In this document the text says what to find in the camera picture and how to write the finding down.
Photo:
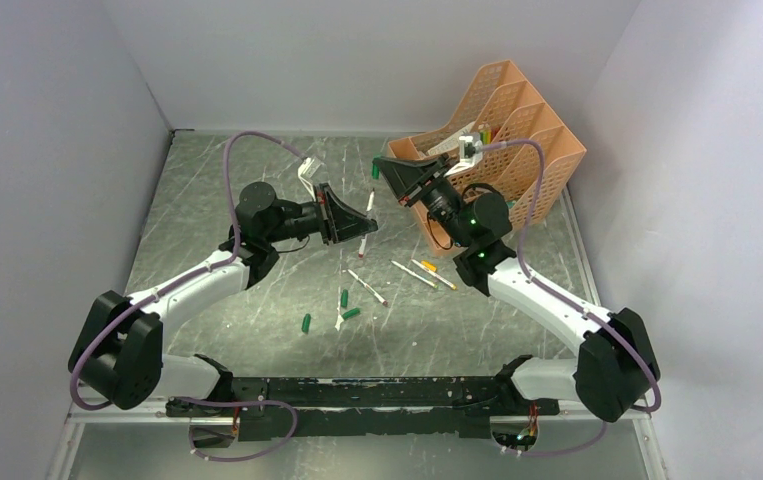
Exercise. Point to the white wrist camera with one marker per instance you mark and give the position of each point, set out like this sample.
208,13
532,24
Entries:
305,172
470,147

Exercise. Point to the white paper booklet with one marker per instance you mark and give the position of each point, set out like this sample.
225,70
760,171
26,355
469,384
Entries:
450,142

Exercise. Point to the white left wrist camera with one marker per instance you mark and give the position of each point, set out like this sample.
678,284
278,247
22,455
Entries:
305,172

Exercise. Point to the orange plastic desk organizer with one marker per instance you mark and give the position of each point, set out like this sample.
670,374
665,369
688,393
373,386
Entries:
502,98

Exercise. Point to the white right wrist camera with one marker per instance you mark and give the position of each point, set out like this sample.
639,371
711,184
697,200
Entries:
470,147

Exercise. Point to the pack of coloured markers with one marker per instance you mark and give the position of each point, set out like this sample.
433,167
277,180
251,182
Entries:
486,135

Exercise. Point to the white pen yellow tip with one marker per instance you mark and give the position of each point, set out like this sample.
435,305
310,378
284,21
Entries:
433,273

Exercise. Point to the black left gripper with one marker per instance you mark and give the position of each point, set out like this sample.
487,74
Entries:
344,222

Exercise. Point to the white pen green tip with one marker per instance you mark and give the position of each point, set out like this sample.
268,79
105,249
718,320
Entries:
413,274

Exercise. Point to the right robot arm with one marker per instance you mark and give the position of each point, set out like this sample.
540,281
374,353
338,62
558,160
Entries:
614,364

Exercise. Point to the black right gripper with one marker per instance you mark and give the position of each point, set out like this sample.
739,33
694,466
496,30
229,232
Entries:
402,175

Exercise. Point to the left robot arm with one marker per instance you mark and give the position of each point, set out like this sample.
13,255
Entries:
118,358

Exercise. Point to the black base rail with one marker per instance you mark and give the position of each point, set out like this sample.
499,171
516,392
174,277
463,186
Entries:
265,408

